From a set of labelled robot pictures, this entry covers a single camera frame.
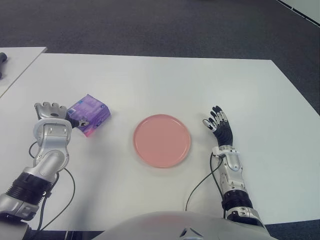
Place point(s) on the pink round plate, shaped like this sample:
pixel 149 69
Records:
pixel 162 140

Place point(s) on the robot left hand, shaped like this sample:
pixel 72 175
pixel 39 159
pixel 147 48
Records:
pixel 50 111

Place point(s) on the robot left arm silver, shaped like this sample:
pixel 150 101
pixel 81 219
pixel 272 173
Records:
pixel 52 160

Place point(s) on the silver robot torso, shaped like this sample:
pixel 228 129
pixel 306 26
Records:
pixel 160 225

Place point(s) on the robot right arm silver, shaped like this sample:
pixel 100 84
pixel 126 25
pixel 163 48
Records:
pixel 233 162

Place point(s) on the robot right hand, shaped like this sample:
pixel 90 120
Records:
pixel 223 132

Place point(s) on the purple tissue paper pack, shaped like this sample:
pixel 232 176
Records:
pixel 92 110

